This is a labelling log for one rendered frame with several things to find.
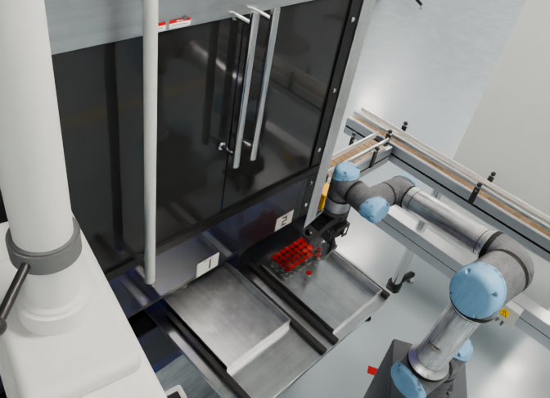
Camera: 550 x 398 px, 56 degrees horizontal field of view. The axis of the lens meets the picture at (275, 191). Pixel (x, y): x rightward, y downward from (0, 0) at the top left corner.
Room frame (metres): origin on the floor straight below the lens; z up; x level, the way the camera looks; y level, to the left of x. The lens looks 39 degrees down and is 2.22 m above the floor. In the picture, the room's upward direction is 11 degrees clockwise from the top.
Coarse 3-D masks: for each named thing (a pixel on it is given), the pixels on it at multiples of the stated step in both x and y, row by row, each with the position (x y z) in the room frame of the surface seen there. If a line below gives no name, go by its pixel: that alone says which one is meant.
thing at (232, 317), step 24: (192, 288) 1.07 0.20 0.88; (216, 288) 1.09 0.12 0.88; (240, 288) 1.11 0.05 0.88; (192, 312) 0.98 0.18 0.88; (216, 312) 1.00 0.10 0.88; (240, 312) 1.02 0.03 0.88; (264, 312) 1.04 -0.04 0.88; (216, 336) 0.91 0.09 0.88; (240, 336) 0.93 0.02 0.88; (264, 336) 0.95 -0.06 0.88; (240, 360) 0.84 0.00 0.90
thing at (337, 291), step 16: (336, 256) 1.32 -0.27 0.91; (272, 272) 1.21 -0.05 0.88; (304, 272) 1.24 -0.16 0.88; (320, 272) 1.26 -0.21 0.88; (336, 272) 1.27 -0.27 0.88; (352, 272) 1.28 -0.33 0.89; (288, 288) 1.12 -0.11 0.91; (304, 288) 1.17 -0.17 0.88; (320, 288) 1.18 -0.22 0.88; (336, 288) 1.20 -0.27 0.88; (352, 288) 1.21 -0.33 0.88; (368, 288) 1.22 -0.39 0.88; (304, 304) 1.08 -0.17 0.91; (320, 304) 1.11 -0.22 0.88; (336, 304) 1.13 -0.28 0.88; (352, 304) 1.14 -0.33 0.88; (368, 304) 1.15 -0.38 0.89; (320, 320) 1.03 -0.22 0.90; (336, 320) 1.06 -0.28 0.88
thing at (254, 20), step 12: (252, 12) 1.03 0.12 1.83; (252, 24) 1.03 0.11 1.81; (252, 36) 1.03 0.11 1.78; (252, 48) 1.03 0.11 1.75; (252, 60) 1.03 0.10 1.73; (240, 96) 1.03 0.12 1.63; (240, 108) 1.03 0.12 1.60; (240, 120) 1.03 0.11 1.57; (240, 132) 1.03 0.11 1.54; (240, 144) 1.03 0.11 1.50; (240, 156) 1.04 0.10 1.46
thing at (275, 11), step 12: (264, 12) 1.11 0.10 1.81; (276, 12) 1.08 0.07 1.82; (276, 24) 1.08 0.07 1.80; (264, 60) 1.08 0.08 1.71; (264, 72) 1.08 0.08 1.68; (264, 84) 1.08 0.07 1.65; (264, 96) 1.08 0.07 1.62; (252, 132) 1.08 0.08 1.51; (252, 144) 1.08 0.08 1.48; (252, 156) 1.08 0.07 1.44
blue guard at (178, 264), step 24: (288, 192) 1.32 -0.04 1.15; (240, 216) 1.15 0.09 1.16; (264, 216) 1.25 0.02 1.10; (192, 240) 1.01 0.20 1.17; (216, 240) 1.08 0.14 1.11; (240, 240) 1.17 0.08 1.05; (168, 264) 0.95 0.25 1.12; (192, 264) 1.02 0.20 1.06; (120, 288) 0.83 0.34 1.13; (144, 288) 0.88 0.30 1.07; (168, 288) 0.95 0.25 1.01; (0, 384) 0.57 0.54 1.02
